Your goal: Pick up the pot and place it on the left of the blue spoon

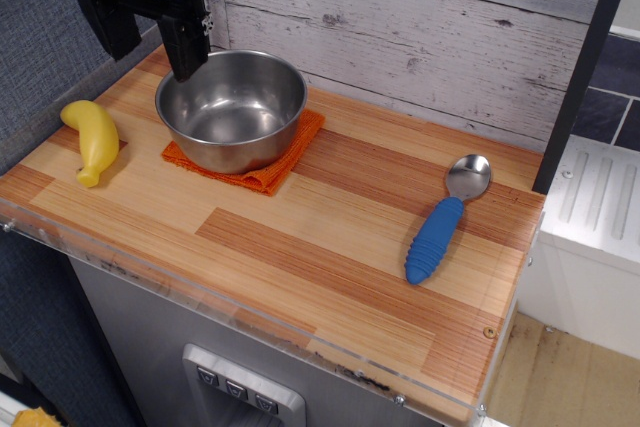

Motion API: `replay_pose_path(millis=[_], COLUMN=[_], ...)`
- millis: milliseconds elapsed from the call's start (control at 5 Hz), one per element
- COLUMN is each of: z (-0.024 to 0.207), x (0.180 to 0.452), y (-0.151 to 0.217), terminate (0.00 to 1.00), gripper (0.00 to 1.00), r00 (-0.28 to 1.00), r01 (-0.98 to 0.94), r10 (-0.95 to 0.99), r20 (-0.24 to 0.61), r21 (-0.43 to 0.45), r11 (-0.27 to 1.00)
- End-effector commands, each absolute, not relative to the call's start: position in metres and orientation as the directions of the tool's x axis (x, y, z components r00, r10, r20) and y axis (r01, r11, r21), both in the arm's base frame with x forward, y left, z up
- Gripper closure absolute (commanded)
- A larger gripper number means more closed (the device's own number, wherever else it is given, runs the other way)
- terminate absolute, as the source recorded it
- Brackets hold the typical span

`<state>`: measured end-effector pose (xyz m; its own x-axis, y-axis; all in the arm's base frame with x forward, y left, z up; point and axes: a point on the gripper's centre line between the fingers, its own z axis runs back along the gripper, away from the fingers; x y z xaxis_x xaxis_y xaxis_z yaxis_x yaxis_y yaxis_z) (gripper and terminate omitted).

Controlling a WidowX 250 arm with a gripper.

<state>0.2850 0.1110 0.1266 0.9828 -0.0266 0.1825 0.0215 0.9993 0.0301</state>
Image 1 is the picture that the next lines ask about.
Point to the yellow plastic banana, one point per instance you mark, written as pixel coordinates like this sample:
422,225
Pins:
99,141

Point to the orange folded cloth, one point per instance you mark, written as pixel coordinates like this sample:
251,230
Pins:
267,180

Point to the silver metal bowl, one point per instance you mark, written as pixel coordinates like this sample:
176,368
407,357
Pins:
238,112

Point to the black right frame post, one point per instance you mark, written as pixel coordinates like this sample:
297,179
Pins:
591,49

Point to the silver toy fridge cabinet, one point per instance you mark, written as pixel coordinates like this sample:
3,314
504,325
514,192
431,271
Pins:
147,328

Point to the grey dispenser button panel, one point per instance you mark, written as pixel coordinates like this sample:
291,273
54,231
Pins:
228,394

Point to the clear acrylic table edge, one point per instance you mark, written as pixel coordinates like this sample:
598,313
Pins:
319,294

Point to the blue handled metal spoon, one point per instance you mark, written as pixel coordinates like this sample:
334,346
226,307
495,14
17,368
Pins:
466,180

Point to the white toy sink unit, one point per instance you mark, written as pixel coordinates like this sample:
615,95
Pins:
583,270

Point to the yellow object bottom left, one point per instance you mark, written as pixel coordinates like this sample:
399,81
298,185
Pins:
34,418

